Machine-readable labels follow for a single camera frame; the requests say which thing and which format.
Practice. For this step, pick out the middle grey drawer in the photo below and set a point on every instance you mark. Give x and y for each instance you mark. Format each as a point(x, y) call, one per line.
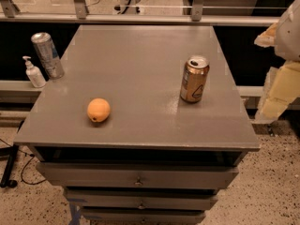
point(141, 199)

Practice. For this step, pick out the bottom grey drawer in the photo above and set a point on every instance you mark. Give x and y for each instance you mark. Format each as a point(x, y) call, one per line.
point(144, 216)

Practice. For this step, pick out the black stand leg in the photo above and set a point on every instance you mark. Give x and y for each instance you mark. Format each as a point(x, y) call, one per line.
point(10, 154)

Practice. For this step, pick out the grey drawer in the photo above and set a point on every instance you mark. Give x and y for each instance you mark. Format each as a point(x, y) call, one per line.
point(144, 216)
point(141, 199)
point(136, 176)

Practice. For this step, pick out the top grey drawer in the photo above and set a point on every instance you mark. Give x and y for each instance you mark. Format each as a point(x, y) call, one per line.
point(136, 176)

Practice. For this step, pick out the white pump bottle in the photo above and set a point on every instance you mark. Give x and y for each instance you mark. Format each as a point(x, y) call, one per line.
point(33, 73)

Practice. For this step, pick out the orange soda can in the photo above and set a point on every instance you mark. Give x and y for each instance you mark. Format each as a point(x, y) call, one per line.
point(194, 78)

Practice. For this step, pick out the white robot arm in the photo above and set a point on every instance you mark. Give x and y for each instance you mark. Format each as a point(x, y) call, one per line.
point(282, 84)

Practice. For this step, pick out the grey drawer cabinet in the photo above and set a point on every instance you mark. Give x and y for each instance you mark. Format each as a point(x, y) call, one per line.
point(139, 71)

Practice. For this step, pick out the grey metal railing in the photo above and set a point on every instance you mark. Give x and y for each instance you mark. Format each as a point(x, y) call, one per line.
point(199, 12)

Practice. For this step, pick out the tall silver blue can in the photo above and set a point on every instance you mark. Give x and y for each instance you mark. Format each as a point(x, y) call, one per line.
point(48, 55)

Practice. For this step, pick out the orange fruit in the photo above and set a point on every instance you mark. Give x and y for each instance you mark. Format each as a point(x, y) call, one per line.
point(98, 110)

